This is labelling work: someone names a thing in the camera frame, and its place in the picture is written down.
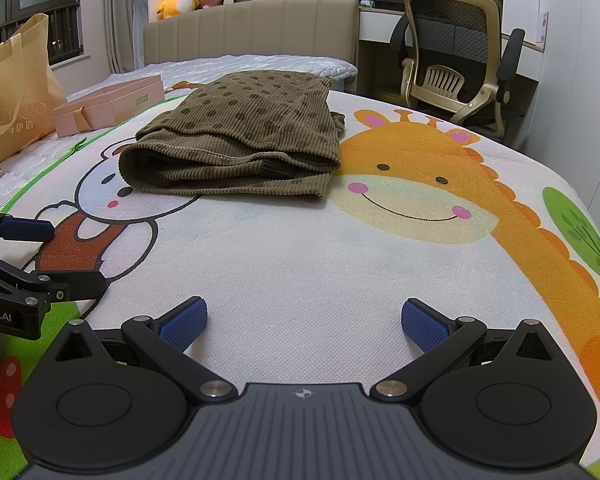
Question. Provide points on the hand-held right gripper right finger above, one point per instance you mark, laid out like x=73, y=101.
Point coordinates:
x=425, y=327

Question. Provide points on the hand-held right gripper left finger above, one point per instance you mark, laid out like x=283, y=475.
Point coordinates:
x=185, y=327

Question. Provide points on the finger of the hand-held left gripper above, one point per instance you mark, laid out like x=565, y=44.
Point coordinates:
x=27, y=230
x=75, y=285

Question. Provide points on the olive dotted knit garment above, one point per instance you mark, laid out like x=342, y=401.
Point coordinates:
x=240, y=130

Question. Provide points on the cartoon printed mat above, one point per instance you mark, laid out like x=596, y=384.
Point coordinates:
x=330, y=260

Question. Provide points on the beige tote bag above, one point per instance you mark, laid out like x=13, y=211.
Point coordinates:
x=12, y=95

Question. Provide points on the pink box with ribbon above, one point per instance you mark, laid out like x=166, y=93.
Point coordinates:
x=97, y=112

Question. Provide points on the pink box green label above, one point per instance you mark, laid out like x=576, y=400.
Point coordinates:
x=140, y=91

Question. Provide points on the dark window railing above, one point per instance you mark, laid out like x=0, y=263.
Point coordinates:
x=60, y=35

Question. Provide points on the white curtain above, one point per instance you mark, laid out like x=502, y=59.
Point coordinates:
x=125, y=25

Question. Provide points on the beige mesh office chair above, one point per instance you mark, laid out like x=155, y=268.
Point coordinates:
x=450, y=60

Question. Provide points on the beige padded headboard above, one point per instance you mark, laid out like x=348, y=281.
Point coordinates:
x=250, y=30

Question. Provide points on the white side cabinet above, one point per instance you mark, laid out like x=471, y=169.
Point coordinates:
x=525, y=5

